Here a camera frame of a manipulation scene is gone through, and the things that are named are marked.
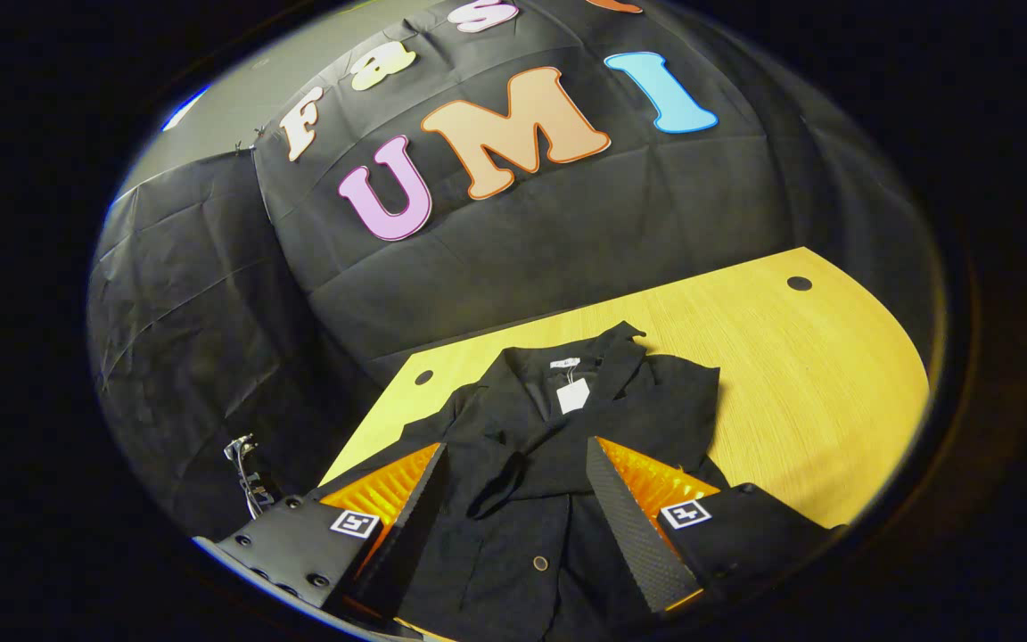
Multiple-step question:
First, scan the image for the black button-up jacket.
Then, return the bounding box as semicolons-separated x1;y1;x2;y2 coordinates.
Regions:
313;321;733;642

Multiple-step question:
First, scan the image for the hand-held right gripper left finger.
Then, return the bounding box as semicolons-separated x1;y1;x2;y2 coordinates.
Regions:
195;442;450;621

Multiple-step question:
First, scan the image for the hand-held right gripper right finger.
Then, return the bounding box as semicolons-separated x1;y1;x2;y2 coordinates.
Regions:
585;435;838;616

